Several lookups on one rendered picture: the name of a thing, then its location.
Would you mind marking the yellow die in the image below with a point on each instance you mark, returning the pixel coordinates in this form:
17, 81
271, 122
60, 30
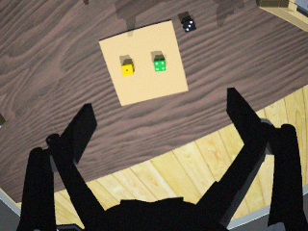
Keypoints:
127, 69

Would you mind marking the green die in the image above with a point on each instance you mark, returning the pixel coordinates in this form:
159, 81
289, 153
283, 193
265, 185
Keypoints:
160, 64

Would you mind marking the tan flat mat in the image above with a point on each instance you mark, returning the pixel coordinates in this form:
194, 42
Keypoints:
142, 47

